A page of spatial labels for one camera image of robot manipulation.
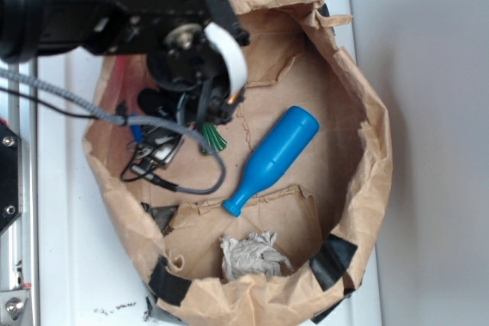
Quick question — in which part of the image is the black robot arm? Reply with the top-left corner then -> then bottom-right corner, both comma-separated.
1,0 -> 249,124

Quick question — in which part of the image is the crumpled white paper towel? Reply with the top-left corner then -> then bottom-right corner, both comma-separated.
219,231 -> 293,282

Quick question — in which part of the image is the orange toy carrot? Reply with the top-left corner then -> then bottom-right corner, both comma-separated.
200,90 -> 244,151

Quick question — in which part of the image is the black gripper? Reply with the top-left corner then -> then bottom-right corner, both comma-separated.
144,0 -> 250,126

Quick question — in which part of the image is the blue toy bottle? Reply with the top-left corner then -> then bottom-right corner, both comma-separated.
222,106 -> 319,217

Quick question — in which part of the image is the black metal bracket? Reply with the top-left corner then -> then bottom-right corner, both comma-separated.
0,118 -> 22,234

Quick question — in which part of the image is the brown paper bag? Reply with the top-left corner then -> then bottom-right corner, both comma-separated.
83,0 -> 393,325

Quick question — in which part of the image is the aluminium frame rail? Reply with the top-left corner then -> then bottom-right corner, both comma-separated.
1,78 -> 40,325

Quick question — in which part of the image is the grey braided cable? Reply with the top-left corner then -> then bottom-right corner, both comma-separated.
0,67 -> 227,195

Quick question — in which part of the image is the white plastic tray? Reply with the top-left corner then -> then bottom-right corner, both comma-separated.
37,0 -> 382,325

